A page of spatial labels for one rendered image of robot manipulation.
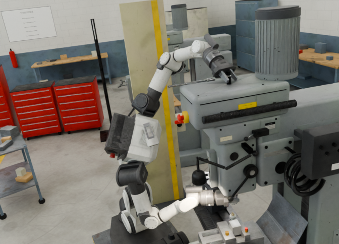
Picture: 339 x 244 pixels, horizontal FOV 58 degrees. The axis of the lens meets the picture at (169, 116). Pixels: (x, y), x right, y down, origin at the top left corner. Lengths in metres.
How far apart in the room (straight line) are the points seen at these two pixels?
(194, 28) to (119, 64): 2.72
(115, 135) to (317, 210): 1.14
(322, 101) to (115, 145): 1.08
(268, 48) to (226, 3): 9.76
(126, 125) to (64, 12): 8.79
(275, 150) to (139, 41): 1.92
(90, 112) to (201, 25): 5.21
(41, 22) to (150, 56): 7.57
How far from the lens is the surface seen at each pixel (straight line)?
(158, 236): 2.61
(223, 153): 1.53
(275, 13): 1.48
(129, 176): 1.71
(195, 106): 1.35
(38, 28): 10.50
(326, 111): 1.72
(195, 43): 1.61
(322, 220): 1.88
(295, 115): 1.62
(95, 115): 6.13
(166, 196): 3.80
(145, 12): 3.10
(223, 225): 1.95
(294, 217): 2.02
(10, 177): 4.66
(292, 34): 1.52
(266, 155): 1.61
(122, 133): 1.73
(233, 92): 1.40
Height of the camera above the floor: 2.30
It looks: 21 degrees down
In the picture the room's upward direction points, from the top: 6 degrees counter-clockwise
